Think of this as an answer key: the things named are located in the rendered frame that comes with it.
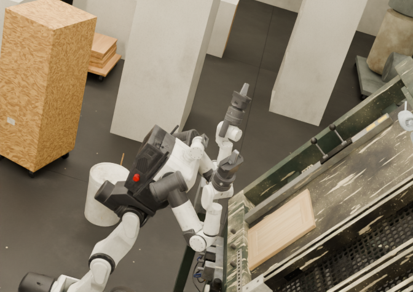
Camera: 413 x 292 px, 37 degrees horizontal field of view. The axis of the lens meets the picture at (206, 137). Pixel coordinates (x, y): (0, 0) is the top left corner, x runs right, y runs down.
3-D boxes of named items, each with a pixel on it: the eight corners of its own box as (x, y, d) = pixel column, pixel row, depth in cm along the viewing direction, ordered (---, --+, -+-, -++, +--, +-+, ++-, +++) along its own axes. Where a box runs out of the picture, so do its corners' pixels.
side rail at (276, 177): (255, 200, 370) (243, 189, 367) (411, 88, 332) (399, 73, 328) (255, 206, 365) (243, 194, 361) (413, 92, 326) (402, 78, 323)
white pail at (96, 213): (90, 197, 474) (100, 145, 452) (127, 208, 473) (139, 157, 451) (75, 220, 446) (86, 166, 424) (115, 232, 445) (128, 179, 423)
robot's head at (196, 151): (183, 157, 288) (194, 144, 284) (186, 146, 297) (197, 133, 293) (194, 165, 289) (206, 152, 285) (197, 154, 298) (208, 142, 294)
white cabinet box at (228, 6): (185, 34, 841) (198, -17, 807) (225, 47, 839) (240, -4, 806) (178, 45, 801) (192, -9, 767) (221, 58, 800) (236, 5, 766)
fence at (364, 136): (249, 219, 346) (244, 214, 345) (391, 117, 313) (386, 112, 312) (249, 224, 342) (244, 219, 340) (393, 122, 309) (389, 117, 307)
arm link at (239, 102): (243, 93, 322) (235, 114, 324) (228, 89, 316) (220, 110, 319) (257, 101, 312) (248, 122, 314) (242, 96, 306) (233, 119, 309)
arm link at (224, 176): (213, 160, 251) (205, 178, 259) (230, 176, 247) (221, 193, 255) (233, 148, 259) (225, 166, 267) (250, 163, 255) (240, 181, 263)
